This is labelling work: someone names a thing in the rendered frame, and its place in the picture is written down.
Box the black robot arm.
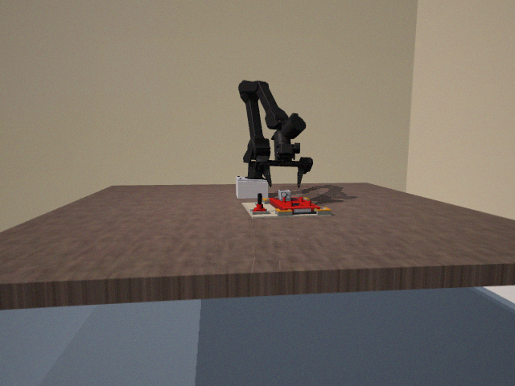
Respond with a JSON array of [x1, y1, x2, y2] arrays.
[[238, 80, 306, 179]]

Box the beige flat plate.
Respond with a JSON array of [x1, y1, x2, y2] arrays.
[[241, 198, 332, 219]]

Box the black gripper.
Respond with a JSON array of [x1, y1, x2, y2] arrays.
[[255, 142, 313, 187]]

